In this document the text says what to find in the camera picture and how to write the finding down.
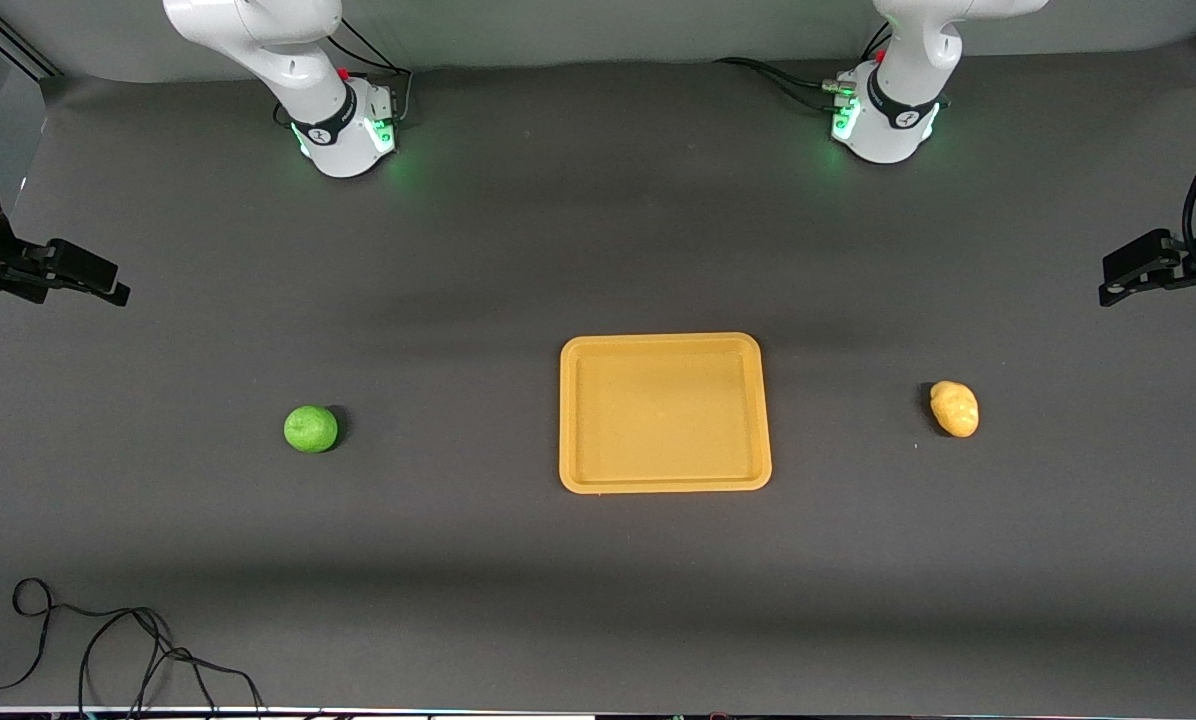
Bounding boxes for dark grey table mat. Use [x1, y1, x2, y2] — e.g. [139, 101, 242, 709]
[0, 38, 1196, 717]

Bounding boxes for aluminium frame profile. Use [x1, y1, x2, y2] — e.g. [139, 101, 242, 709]
[0, 14, 63, 81]

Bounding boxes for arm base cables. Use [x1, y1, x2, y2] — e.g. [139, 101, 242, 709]
[714, 22, 894, 113]
[272, 18, 415, 128]

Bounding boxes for loose thin black cable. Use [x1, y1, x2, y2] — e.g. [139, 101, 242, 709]
[0, 577, 267, 717]

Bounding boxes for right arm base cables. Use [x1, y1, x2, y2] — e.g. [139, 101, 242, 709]
[272, 18, 415, 128]

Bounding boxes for green apple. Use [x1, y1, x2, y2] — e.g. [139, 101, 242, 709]
[283, 404, 340, 454]

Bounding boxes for yellow plastic tray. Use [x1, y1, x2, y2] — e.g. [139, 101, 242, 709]
[558, 332, 773, 495]

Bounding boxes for yellow potato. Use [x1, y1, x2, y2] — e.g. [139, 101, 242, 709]
[929, 380, 981, 439]

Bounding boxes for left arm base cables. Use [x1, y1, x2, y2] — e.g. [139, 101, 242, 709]
[714, 22, 894, 113]

